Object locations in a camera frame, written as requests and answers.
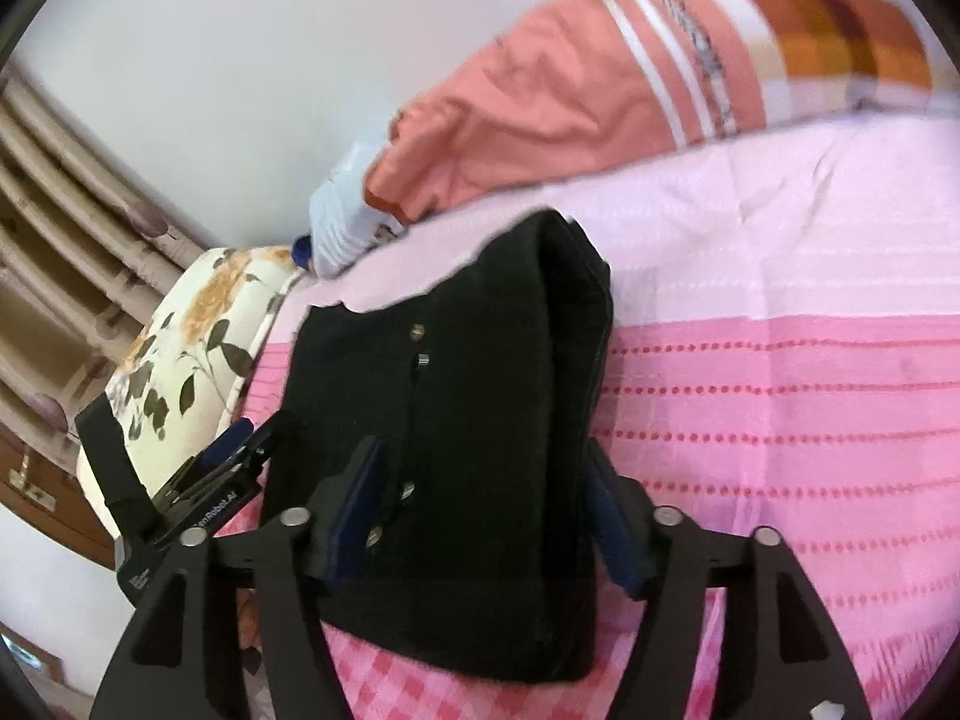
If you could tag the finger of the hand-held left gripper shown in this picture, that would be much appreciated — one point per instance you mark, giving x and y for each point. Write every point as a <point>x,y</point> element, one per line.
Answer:
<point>266,435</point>
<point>225,444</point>

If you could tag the beige patterned curtain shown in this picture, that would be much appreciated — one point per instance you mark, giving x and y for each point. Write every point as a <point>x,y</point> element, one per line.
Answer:
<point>67,240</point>

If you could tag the pink checked bed sheet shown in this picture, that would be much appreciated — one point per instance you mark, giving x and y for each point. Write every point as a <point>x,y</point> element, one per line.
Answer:
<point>750,390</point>

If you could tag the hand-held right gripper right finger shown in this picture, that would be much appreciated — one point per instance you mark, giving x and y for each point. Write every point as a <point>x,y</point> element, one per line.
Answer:
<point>611,532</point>

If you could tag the brown wooden cabinet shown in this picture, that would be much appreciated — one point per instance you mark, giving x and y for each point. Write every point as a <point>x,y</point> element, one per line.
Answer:
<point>37,495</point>

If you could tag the peach patterned quilt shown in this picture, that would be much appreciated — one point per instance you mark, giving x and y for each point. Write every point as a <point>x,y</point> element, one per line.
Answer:
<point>562,90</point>

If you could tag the black pants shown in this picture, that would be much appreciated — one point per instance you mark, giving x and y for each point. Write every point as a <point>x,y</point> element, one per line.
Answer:
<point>487,390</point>

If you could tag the floral pillow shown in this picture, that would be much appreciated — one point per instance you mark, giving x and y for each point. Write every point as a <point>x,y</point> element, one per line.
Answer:
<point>195,330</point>

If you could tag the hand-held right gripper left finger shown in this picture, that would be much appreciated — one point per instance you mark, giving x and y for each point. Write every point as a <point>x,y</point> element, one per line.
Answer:
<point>354,517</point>

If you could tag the dark blue small item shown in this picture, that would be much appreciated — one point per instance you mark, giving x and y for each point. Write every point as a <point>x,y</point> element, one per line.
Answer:
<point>301,251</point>

